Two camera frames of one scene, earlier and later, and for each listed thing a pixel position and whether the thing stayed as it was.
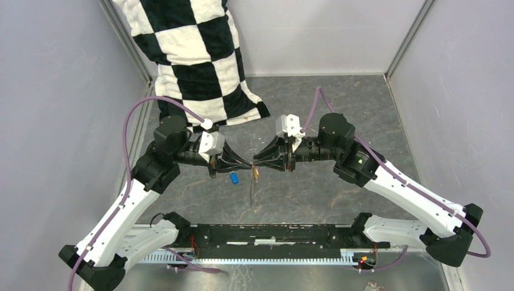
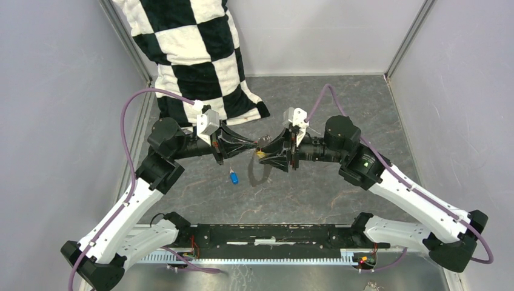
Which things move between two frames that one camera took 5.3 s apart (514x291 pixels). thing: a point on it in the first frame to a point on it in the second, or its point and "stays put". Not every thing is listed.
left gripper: [217, 162] to [222, 150]
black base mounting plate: [271, 240] stays put
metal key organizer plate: [254, 176] to [254, 182]
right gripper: [273, 154] stays put
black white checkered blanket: [193, 45] stays put
